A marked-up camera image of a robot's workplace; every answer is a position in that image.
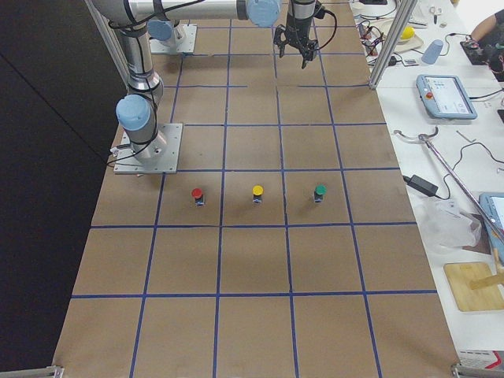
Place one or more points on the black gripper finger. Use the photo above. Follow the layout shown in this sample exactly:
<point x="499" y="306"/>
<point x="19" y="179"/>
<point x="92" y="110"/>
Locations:
<point x="280" y="39"/>
<point x="309" y="53"/>

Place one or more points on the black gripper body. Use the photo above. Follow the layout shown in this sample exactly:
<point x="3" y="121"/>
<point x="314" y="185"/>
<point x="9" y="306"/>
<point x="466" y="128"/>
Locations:
<point x="298" y="24"/>

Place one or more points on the yellow push button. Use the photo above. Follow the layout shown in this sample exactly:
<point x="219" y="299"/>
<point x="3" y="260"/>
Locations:
<point x="257" y="192"/>

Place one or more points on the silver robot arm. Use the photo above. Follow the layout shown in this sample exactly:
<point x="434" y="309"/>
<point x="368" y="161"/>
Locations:
<point x="137" y="112"/>
<point x="166" y="32"/>

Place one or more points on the green push button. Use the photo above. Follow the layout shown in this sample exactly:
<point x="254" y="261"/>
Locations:
<point x="319" y="192"/>

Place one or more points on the red push button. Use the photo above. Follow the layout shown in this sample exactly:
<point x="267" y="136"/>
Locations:
<point x="199" y="196"/>

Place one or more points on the beige tray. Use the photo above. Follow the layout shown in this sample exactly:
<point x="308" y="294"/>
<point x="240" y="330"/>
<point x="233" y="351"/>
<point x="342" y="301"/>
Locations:
<point x="416" y="42"/>

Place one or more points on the yellow lemon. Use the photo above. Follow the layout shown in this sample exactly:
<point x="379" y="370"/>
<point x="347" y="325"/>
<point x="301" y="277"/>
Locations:
<point x="407" y="34"/>

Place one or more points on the blue plastic cup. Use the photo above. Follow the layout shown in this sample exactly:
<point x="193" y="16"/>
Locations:
<point x="433" y="52"/>

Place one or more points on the black power adapter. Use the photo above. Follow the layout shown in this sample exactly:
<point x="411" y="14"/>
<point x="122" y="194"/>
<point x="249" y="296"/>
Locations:
<point x="421" y="185"/>

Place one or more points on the brown paper table mat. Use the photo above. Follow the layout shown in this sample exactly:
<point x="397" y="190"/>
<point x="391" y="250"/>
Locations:
<point x="285" y="288"/>

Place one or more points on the clear plastic bag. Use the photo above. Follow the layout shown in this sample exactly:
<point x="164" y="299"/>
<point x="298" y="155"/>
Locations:
<point x="446" y="224"/>

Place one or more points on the metal reacher stick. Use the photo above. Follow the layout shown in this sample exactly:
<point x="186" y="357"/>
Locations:
<point x="427" y="140"/>

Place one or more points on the wooden cutting board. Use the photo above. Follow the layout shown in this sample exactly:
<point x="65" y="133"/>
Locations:
<point x="473" y="286"/>

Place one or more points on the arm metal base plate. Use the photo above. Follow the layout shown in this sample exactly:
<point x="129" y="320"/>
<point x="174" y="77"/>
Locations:
<point x="161" y="156"/>
<point x="186" y="47"/>

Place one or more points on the aluminium frame post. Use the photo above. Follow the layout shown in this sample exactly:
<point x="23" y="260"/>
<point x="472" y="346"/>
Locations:
<point x="404" y="11"/>

